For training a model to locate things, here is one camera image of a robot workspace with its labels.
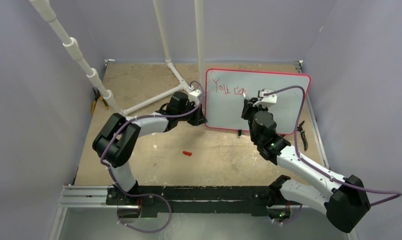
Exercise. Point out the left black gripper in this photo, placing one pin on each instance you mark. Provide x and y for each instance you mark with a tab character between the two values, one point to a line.
199	118

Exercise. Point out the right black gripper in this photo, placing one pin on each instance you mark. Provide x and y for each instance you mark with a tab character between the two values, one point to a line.
249	107

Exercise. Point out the pink framed whiteboard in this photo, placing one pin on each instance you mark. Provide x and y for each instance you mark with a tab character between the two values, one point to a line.
224	101

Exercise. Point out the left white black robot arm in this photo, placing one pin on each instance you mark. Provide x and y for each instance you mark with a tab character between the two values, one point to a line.
116	141

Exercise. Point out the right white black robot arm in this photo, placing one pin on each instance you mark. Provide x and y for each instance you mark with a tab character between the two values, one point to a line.
341	199

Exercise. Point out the black tool by whiteboard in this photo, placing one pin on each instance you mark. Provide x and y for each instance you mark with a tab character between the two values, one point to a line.
303	135

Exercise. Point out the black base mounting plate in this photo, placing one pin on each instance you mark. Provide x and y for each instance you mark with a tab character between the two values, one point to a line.
150	200

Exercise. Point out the yellow black pliers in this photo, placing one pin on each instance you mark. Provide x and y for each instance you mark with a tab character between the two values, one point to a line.
98	97

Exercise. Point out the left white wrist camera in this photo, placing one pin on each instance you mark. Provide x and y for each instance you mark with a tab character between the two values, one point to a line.
195	96

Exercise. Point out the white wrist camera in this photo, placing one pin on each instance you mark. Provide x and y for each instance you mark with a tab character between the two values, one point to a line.
195	96
265	99

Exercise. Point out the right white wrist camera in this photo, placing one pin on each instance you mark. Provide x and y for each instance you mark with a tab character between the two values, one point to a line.
265	99

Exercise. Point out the aluminium rail frame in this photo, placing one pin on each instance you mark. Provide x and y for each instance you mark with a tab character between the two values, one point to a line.
83	215

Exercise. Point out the white PVC pipe frame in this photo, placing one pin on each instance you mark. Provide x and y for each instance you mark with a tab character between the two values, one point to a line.
122	28

